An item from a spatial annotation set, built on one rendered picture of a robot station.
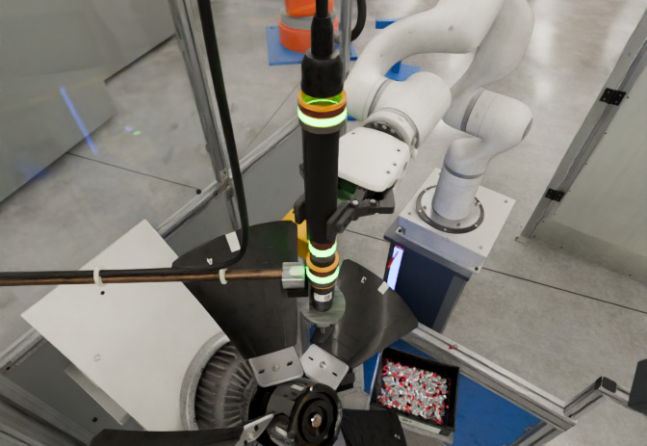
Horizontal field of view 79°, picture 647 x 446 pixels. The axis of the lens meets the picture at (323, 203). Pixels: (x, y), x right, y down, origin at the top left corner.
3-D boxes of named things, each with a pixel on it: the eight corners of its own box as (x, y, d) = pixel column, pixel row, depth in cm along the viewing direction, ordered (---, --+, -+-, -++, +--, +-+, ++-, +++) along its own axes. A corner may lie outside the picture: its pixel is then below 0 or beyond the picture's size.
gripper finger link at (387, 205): (413, 205, 48) (374, 221, 46) (379, 168, 53) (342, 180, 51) (415, 198, 47) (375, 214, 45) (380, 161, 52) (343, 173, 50)
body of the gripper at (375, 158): (414, 174, 56) (377, 224, 50) (352, 150, 60) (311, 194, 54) (424, 131, 51) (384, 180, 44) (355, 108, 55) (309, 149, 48)
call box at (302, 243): (277, 247, 126) (274, 225, 118) (296, 227, 132) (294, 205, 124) (319, 270, 120) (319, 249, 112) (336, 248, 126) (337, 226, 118)
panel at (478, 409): (308, 357, 187) (303, 279, 140) (310, 354, 188) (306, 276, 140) (479, 470, 156) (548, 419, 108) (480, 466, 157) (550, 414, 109)
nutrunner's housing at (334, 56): (310, 326, 61) (296, 26, 29) (310, 303, 64) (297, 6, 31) (335, 325, 62) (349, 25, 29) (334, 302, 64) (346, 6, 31)
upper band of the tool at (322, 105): (298, 137, 35) (297, 109, 33) (299, 110, 38) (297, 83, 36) (347, 136, 35) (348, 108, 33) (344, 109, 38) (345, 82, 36)
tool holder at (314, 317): (286, 328, 58) (281, 294, 51) (287, 287, 63) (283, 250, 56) (347, 327, 59) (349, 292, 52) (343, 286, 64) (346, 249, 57)
